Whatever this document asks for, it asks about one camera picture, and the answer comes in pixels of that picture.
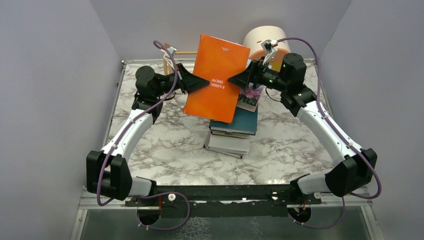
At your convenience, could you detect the purple cable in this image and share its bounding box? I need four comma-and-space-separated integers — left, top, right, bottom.
96, 40, 180, 207
276, 37, 382, 200

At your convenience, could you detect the round cream drawer cabinet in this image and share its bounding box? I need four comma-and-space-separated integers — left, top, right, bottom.
243, 25, 291, 63

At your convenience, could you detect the white rose Designer Fate book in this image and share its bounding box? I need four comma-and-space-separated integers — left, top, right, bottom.
236, 83, 265, 112

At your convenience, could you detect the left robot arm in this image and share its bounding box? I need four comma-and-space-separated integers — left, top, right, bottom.
86, 63, 210, 206

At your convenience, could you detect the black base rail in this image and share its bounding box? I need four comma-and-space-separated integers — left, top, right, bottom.
125, 184, 322, 219

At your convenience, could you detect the orange Fashion Show book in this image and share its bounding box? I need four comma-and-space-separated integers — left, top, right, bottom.
182, 34, 250, 123

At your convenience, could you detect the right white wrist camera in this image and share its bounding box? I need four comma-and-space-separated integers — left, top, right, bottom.
261, 39, 279, 66

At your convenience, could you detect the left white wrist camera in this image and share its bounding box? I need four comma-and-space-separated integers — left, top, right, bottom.
161, 45, 177, 73

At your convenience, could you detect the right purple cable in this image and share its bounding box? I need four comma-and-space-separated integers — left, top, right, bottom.
276, 37, 382, 200

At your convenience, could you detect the bottom grey white book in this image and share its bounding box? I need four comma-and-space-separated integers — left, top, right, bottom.
203, 131, 251, 159

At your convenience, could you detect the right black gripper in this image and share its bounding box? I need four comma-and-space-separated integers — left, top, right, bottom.
228, 57, 289, 93

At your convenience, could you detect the teal Humor book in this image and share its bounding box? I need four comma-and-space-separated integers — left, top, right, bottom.
208, 107, 258, 136

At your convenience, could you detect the grey book with plant cover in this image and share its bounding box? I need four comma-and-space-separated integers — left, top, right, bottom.
209, 130, 251, 139

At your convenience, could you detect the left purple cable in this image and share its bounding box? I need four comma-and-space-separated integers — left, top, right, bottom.
96, 40, 180, 207

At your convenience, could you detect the wooden book rack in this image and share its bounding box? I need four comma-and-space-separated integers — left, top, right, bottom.
161, 43, 198, 75

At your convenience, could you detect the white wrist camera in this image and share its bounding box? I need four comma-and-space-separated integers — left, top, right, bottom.
261, 39, 279, 66
161, 45, 177, 73

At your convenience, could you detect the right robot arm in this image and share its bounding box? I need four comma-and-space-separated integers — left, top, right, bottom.
228, 53, 377, 204

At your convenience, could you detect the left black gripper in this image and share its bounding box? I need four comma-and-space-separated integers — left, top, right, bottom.
153, 62, 210, 98

